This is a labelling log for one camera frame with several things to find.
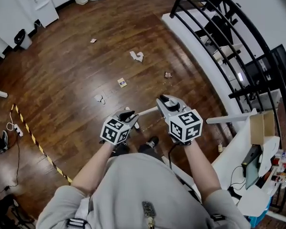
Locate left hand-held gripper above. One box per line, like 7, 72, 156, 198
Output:
100, 110, 140, 145

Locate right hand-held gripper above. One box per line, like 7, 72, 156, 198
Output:
156, 94, 204, 144

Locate white broom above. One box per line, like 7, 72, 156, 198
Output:
124, 99, 182, 130

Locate white paper scrap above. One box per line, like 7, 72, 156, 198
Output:
129, 51, 144, 62

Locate person's right forearm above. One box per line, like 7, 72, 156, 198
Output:
183, 141, 224, 204

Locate person's left forearm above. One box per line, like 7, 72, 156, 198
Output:
71, 141, 117, 195

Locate person's right shoe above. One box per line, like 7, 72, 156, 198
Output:
145, 136, 160, 149

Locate person's shoe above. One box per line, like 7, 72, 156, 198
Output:
145, 136, 160, 149
1, 130, 9, 150

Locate person's black trousers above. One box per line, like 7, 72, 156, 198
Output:
111, 142, 165, 163

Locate person's grey shirt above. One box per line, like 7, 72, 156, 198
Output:
35, 153, 251, 229

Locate white desk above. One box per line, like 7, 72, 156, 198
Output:
206, 108, 281, 218

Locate cardboard box white flaps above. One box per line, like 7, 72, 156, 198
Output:
249, 110, 281, 176

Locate black flat device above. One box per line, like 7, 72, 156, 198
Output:
241, 144, 262, 172

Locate yellow black hazard tape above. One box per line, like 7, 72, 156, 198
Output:
11, 104, 73, 185

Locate grey laptop sleeve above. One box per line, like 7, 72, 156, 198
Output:
245, 156, 262, 190

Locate black stair railing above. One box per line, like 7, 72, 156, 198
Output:
169, 0, 286, 212

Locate white power strip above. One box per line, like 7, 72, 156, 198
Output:
13, 124, 24, 137

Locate white shade black desk lamp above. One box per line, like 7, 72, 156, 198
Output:
227, 186, 271, 217

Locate group of small bottles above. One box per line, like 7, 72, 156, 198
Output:
264, 149, 286, 195

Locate grey bin black bag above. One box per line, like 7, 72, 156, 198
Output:
13, 29, 33, 50

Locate blue plastic tray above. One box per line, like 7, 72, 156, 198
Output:
249, 203, 271, 224

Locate black lamp cable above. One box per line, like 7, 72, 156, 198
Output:
228, 166, 247, 193

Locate white power strip cable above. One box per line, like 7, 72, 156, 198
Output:
6, 105, 17, 131

